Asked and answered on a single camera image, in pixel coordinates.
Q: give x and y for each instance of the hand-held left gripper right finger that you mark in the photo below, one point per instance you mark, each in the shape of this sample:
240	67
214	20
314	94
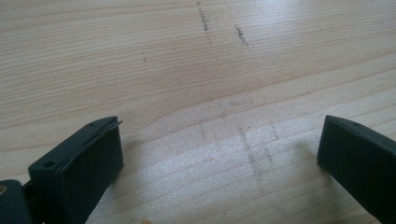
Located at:
361	155

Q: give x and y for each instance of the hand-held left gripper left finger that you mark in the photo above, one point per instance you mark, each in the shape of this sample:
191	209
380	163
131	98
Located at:
77	174

